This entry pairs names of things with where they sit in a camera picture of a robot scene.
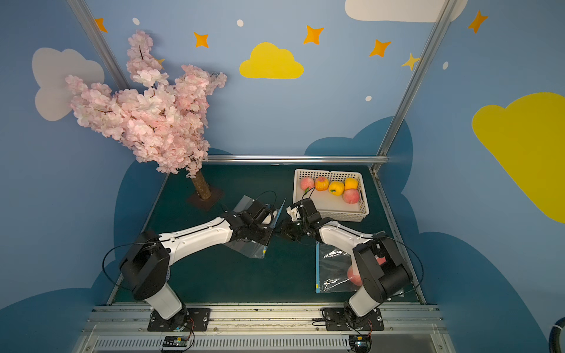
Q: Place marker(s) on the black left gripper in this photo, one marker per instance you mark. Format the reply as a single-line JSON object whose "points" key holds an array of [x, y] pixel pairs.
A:
{"points": [[263, 227]]}

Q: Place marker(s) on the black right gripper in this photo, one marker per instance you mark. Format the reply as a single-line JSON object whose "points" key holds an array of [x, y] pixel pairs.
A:
{"points": [[292, 225]]}

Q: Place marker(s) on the clear zip-top bag blue zipper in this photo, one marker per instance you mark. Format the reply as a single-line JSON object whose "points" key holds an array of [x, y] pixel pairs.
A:
{"points": [[335, 269]]}

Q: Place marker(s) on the pink peach with leaf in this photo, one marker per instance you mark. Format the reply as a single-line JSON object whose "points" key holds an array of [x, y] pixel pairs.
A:
{"points": [[354, 277]]}

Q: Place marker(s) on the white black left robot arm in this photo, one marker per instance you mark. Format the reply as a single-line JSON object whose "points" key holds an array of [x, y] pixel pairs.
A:
{"points": [[146, 265]]}

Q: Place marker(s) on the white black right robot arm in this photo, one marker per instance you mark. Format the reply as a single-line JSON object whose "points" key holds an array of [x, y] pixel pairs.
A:
{"points": [[360, 302]]}

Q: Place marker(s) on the yellow peach back middle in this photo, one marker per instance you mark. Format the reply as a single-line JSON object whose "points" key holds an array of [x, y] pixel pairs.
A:
{"points": [[336, 188]]}

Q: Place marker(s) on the yellow peach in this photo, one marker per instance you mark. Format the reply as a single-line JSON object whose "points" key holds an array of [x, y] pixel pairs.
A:
{"points": [[336, 188], [351, 184]]}

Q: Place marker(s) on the yellow peach back right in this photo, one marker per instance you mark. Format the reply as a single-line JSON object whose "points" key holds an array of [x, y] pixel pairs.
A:
{"points": [[351, 184]]}

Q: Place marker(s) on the white perforated plastic basket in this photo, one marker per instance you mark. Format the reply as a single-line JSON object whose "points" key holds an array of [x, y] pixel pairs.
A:
{"points": [[333, 206]]}

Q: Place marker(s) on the pink blossom artificial tree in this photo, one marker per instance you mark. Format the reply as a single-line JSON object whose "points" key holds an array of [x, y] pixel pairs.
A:
{"points": [[164, 124]]}

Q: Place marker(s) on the left green circuit board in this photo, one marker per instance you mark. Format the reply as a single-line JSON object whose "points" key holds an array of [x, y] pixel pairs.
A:
{"points": [[175, 343]]}

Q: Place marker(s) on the aluminium frame rail back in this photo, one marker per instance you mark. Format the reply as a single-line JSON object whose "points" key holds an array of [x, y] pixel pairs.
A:
{"points": [[295, 160]]}

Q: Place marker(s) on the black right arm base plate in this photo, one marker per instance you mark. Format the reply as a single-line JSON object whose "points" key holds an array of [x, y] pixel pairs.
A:
{"points": [[343, 318]]}

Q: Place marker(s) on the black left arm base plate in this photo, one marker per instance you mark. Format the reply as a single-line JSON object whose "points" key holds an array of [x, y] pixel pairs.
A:
{"points": [[187, 320]]}

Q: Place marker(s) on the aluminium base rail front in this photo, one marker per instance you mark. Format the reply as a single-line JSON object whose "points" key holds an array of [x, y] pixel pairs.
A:
{"points": [[271, 327]]}

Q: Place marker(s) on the aluminium frame post right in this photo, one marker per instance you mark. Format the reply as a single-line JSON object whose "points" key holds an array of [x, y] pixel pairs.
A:
{"points": [[438, 32]]}

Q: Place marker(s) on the aluminium frame post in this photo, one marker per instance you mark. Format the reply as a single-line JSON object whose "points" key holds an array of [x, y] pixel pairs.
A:
{"points": [[438, 32], [95, 35]]}

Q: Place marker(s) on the aluminium frame post left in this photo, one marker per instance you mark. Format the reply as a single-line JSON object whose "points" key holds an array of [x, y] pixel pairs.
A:
{"points": [[95, 35]]}

